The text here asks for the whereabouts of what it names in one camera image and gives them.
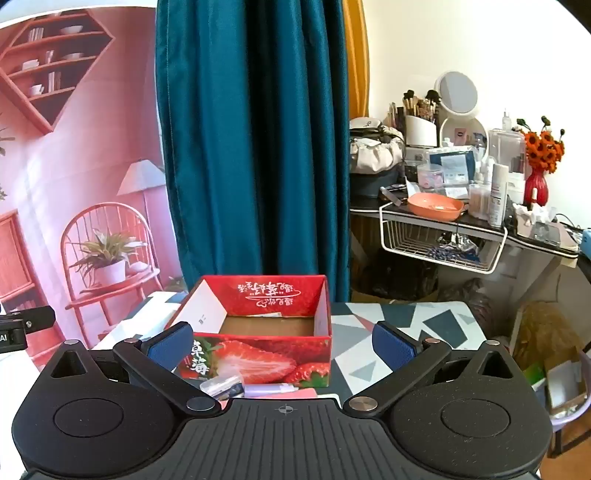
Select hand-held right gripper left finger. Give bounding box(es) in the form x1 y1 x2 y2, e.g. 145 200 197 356
48 322 222 417

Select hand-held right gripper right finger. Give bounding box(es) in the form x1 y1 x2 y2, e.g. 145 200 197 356
342 320 523 417

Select clear plastic packet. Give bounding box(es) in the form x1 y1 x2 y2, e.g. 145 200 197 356
200 375 245 398

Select red strawberry print cardboard box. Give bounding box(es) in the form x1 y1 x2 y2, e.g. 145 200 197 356
164 274 333 388

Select geometric patterned tablecloth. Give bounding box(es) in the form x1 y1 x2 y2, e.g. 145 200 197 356
92 291 491 403

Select orange bowl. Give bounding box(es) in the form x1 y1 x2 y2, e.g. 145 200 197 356
407 192 465 223

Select black top dressing table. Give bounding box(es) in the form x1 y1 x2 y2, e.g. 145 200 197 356
349 185 581 320

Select straw coloured bag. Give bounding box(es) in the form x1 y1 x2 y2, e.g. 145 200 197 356
516 301 585 371

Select clear jar of cotton swabs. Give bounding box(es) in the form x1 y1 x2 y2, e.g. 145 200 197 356
468 184 491 218

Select lavender plastic stool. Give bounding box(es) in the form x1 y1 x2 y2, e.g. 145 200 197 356
549 351 591 459

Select dark blue box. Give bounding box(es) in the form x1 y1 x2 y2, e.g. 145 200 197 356
427 147 476 184

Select red vase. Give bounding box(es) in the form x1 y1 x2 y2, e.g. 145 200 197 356
524 168 550 208

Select white brush holder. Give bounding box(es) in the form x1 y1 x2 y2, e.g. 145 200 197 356
405 115 438 147

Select teal curtain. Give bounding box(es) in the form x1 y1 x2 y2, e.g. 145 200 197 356
154 0 352 304

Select clear acrylic organizer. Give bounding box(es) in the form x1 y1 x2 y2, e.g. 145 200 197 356
488 128 527 186

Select bunch of makeup brushes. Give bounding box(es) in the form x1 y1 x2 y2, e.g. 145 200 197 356
388 89 442 128

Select orange artificial flowers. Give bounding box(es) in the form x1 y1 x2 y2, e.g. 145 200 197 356
516 117 567 176

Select round white vanity mirror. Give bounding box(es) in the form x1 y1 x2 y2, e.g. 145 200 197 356
434 71 488 148

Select yellow curtain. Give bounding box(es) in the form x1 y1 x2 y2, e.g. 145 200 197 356
342 0 371 119

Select white wire basket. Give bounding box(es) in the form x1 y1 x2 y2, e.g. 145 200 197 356
379 203 509 276

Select pink room wall poster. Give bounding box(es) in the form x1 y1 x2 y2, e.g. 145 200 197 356
0 4 186 366

